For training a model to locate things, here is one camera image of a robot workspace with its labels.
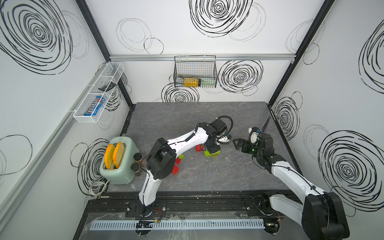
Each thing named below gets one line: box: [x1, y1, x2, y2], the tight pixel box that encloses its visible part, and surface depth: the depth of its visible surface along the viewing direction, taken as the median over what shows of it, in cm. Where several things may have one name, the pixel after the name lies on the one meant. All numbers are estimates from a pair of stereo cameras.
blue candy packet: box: [83, 96, 106, 116], surface depth 71 cm
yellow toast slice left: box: [104, 144, 116, 169], surface depth 71 cm
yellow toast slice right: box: [112, 142, 125, 169], surface depth 72 cm
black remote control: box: [98, 81, 117, 92], surface depth 82 cm
